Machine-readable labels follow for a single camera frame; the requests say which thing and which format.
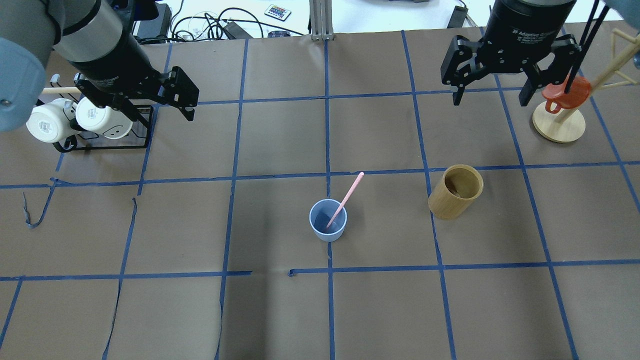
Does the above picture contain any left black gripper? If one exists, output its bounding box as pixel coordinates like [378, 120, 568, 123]
[72, 63, 200, 122]

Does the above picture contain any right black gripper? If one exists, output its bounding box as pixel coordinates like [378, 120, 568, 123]
[439, 0, 581, 107]

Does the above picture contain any light blue plastic cup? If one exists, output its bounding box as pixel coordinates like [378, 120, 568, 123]
[308, 198, 348, 243]

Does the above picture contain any pink chopstick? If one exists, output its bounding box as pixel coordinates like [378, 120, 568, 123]
[325, 171, 365, 230]

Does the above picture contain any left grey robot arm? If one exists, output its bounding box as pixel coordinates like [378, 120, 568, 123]
[0, 0, 199, 132]

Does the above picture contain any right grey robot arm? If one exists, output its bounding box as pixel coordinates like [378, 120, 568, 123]
[439, 0, 639, 106]

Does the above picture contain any orange cup on stand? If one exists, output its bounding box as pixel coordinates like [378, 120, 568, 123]
[541, 75, 592, 114]

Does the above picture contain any bamboo chopstick holder cup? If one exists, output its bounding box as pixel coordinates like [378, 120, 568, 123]
[428, 164, 484, 220]

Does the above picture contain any black power adapter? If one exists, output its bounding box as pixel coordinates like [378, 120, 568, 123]
[134, 0, 172, 39]

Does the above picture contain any white mug with face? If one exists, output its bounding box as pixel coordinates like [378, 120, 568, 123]
[75, 96, 133, 140]

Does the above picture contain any wooden mug tree stand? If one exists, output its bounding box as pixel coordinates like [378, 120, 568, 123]
[532, 28, 640, 143]

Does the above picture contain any remote control with coloured buttons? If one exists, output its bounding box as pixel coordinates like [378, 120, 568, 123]
[263, 4, 292, 22]

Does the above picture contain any white mug left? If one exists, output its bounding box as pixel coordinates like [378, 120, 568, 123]
[26, 98, 80, 144]

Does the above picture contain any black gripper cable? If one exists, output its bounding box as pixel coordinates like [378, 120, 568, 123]
[564, 0, 611, 95]

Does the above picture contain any black wire mug rack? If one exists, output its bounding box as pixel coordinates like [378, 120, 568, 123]
[52, 88, 154, 153]

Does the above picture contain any aluminium frame post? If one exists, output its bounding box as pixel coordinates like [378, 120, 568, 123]
[309, 0, 335, 42]

